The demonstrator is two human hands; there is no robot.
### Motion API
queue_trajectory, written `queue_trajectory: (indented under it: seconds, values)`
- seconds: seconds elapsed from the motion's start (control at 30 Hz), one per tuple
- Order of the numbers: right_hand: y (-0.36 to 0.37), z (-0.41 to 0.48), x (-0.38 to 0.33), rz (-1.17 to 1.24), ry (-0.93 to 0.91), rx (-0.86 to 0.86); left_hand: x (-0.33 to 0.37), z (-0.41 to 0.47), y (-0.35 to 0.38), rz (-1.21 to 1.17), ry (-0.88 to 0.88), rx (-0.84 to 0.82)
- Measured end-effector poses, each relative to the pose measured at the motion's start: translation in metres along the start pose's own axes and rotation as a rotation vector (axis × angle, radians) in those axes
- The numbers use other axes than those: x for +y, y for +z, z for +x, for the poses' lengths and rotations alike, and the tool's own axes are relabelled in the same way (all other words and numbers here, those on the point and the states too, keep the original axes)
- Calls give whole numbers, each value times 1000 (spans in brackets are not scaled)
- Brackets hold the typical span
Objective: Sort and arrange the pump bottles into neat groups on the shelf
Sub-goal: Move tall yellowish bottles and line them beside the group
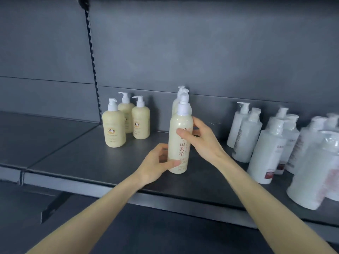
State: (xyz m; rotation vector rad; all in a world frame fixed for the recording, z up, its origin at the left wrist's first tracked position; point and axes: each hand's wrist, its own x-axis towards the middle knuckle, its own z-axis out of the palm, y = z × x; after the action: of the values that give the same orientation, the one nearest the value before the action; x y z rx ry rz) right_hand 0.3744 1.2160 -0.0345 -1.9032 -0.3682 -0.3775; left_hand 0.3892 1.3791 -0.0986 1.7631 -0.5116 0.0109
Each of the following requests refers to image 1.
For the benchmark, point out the person's right forearm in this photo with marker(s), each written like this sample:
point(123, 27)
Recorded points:
point(264, 208)

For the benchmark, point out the person's left forearm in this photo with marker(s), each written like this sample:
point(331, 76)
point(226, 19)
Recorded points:
point(92, 216)

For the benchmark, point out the person's right thumb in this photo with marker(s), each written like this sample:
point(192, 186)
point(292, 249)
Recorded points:
point(185, 133)

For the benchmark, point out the tall cream lotion bottle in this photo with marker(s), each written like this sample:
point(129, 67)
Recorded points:
point(178, 153)
point(181, 87)
point(175, 105)

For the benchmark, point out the squat cream pump bottle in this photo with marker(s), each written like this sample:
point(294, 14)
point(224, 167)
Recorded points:
point(141, 124)
point(114, 129)
point(126, 108)

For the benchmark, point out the row of white pump bottles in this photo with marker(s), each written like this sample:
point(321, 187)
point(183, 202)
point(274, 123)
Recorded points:
point(267, 153)

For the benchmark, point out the slotted black shelf upright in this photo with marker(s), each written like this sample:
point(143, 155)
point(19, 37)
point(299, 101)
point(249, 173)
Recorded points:
point(93, 58)

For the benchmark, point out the person's left hand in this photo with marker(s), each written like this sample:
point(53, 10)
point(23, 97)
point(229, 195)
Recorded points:
point(152, 166)

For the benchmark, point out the person's right hand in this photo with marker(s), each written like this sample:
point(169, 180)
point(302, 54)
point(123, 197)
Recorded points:
point(206, 142)

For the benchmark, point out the dark grey metal shelf board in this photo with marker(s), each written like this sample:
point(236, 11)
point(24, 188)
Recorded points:
point(37, 137)
point(111, 161)

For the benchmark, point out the black shelf support bracket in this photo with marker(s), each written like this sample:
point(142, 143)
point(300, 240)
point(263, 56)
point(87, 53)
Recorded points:
point(54, 206)

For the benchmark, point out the person's left thumb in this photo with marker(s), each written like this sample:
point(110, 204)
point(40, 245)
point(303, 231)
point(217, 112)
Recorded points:
point(172, 164)

